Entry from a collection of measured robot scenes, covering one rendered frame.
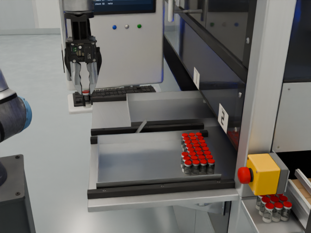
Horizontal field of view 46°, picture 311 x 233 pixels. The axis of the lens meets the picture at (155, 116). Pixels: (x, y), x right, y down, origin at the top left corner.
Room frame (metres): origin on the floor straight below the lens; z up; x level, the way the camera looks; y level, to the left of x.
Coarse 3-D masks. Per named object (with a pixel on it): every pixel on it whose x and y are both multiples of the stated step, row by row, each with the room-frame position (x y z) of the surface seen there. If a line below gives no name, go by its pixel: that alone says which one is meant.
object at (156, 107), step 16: (128, 96) 1.39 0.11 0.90; (144, 96) 1.40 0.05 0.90; (160, 96) 1.41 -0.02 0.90; (176, 96) 1.42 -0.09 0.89; (192, 96) 1.43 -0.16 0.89; (128, 112) 1.28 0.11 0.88; (144, 112) 1.28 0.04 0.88; (160, 112) 1.28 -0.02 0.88; (176, 112) 1.28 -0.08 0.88; (192, 112) 1.29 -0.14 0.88; (208, 112) 1.29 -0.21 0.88
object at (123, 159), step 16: (112, 144) 1.04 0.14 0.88; (128, 144) 1.04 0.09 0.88; (144, 144) 1.04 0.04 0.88; (160, 144) 1.04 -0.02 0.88; (176, 144) 1.04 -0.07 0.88; (112, 160) 0.94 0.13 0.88; (128, 160) 0.94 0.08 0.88; (144, 160) 0.94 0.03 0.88; (160, 160) 0.94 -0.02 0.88; (176, 160) 0.94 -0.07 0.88; (96, 176) 0.81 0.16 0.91; (112, 176) 0.86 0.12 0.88; (128, 176) 0.86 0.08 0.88; (144, 176) 0.86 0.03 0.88; (160, 176) 0.86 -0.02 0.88; (176, 176) 0.86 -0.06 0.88; (192, 176) 0.82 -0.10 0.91; (208, 176) 0.82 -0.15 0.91
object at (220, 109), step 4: (220, 104) 0.99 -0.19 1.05; (220, 108) 0.99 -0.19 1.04; (220, 112) 0.99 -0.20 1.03; (224, 112) 0.95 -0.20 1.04; (220, 116) 0.98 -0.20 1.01; (224, 116) 0.95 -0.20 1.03; (228, 116) 0.92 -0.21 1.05; (220, 120) 0.98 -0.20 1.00; (224, 120) 0.94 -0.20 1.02; (220, 124) 0.98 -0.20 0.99; (224, 124) 0.94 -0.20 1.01; (224, 128) 0.94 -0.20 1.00
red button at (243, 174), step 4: (240, 168) 0.72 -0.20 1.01; (244, 168) 0.71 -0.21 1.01; (248, 168) 0.71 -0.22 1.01; (240, 172) 0.71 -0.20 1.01; (244, 172) 0.70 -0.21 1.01; (248, 172) 0.70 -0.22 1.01; (240, 176) 0.70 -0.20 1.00; (244, 176) 0.69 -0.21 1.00; (248, 176) 0.69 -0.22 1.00; (240, 180) 0.70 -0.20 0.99; (244, 180) 0.69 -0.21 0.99; (248, 180) 0.69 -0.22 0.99
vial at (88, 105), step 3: (84, 93) 0.89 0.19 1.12; (87, 93) 0.89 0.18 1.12; (84, 96) 0.89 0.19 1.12; (87, 96) 0.89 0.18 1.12; (90, 96) 0.90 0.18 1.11; (87, 99) 0.89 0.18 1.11; (90, 99) 0.90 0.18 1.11; (87, 102) 0.89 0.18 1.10; (90, 102) 0.90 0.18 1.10; (87, 105) 0.89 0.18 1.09; (90, 105) 0.89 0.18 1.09
